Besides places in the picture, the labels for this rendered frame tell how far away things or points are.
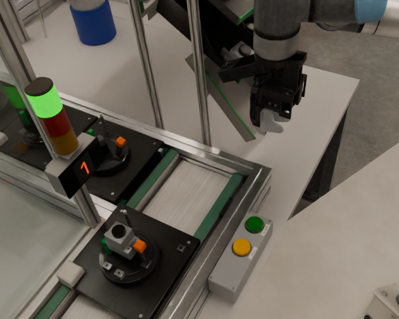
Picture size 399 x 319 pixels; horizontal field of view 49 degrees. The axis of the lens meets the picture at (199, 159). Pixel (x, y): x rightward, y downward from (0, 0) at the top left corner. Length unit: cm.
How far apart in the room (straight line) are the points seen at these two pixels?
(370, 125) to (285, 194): 155
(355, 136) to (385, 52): 84
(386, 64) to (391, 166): 189
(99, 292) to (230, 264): 30
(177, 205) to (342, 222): 44
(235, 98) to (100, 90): 62
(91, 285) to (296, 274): 49
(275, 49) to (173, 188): 61
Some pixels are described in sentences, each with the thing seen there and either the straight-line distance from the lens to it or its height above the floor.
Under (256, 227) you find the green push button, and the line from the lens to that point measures 108.
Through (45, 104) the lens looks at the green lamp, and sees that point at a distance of 82.
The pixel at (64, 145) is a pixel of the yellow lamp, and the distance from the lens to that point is 89.
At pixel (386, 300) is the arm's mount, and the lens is 99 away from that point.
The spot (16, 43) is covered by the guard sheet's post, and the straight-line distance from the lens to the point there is 80.
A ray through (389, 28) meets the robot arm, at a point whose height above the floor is 143.
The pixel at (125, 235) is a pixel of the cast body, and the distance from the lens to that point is 96.
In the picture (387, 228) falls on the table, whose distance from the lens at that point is 126.
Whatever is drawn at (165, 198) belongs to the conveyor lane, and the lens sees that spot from 121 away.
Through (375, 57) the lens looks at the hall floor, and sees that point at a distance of 328.
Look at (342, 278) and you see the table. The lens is 116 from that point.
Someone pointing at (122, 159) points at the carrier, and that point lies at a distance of 123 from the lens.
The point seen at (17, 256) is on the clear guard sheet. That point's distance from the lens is 100.
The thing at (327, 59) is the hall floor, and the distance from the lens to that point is 320.
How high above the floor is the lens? 188
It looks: 49 degrees down
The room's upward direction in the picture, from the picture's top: 7 degrees counter-clockwise
